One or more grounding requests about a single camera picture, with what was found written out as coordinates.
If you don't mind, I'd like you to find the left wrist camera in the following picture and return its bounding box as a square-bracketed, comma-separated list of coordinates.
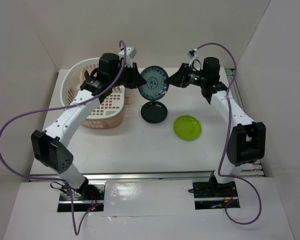
[118, 46, 138, 61]

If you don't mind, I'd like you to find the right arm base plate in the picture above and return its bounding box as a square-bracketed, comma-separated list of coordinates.
[188, 181, 240, 210]

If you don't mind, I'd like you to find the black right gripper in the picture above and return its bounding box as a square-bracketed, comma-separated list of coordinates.
[164, 63, 207, 88]

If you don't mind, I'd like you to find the green plate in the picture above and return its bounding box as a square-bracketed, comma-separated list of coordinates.
[173, 115, 202, 141]

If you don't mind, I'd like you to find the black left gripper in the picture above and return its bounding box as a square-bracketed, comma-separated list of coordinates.
[109, 61, 146, 90]

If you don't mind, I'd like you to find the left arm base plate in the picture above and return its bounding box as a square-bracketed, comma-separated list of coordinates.
[50, 182, 106, 213]

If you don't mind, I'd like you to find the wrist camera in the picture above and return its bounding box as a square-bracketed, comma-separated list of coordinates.
[187, 48, 198, 59]
[118, 46, 138, 61]

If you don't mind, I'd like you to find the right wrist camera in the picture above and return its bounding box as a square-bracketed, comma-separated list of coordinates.
[187, 48, 198, 59]

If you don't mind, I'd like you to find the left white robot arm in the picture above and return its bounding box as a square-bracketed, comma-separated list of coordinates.
[31, 47, 146, 200]

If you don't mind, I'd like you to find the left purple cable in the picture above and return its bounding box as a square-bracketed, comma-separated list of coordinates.
[0, 39, 128, 236]

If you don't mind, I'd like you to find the purple cable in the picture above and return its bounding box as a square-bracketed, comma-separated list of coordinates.
[194, 42, 263, 223]
[0, 39, 128, 236]

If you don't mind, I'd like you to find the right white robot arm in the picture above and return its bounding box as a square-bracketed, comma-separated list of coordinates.
[166, 57, 266, 197]

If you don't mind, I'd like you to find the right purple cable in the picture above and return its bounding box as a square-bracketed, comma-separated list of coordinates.
[194, 42, 263, 223]

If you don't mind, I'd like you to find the blue floral plate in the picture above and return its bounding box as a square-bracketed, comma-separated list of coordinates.
[138, 65, 169, 101]

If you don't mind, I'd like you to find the pink and white dish rack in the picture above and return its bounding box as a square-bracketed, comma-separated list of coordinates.
[60, 57, 126, 130]

